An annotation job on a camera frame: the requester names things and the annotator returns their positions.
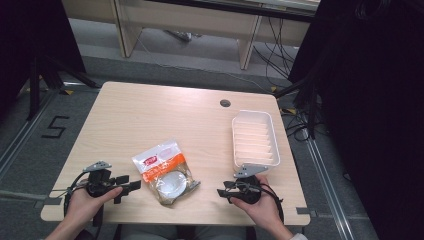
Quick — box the hand-held gripper cable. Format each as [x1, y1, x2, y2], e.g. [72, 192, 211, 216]
[62, 170, 105, 228]
[229, 179, 286, 225]

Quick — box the black curtain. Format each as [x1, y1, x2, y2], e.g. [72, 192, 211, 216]
[0, 0, 87, 114]
[288, 0, 424, 240]

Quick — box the bundle of black cables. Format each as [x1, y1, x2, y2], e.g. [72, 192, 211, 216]
[252, 16, 301, 88]

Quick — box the left hand-held gripper cable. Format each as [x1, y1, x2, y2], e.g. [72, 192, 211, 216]
[62, 170, 105, 228]

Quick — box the clear orange snack packet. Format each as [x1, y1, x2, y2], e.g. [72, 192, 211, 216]
[131, 138, 202, 206]

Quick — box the person's right hand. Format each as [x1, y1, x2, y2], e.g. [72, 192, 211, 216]
[229, 174, 285, 232]

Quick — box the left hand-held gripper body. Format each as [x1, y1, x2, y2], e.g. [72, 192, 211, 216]
[82, 160, 117, 198]

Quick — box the grey power strip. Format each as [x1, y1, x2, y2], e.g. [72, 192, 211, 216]
[163, 29, 203, 43]

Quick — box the right hand-held gripper cable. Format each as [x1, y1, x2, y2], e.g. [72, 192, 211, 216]
[229, 179, 286, 225]

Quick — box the person's left hand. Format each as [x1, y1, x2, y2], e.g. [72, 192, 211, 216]
[64, 179, 124, 231]

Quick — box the black tripod stand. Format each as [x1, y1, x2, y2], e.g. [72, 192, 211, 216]
[273, 63, 326, 141]
[27, 54, 102, 122]

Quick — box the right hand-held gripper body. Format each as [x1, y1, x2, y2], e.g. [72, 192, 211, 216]
[229, 163, 270, 205]

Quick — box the white plastic basket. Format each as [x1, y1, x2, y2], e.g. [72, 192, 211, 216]
[231, 109, 281, 169]

